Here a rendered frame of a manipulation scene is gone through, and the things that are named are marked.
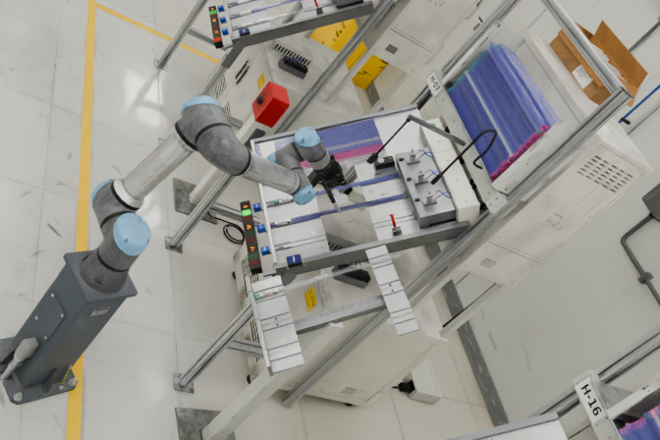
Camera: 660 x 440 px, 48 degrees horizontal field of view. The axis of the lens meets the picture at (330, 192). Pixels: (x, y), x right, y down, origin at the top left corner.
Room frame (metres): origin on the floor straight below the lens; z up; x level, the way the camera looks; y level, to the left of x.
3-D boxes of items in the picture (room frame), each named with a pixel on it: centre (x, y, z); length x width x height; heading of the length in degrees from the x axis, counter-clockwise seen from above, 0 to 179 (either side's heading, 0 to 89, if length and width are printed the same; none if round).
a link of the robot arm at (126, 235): (1.74, 0.36, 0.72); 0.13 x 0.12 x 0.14; 55
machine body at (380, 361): (2.81, -0.33, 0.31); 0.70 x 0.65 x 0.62; 38
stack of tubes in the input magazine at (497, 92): (2.69, -0.27, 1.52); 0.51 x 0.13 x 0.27; 38
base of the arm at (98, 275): (1.74, 0.36, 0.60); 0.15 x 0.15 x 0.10
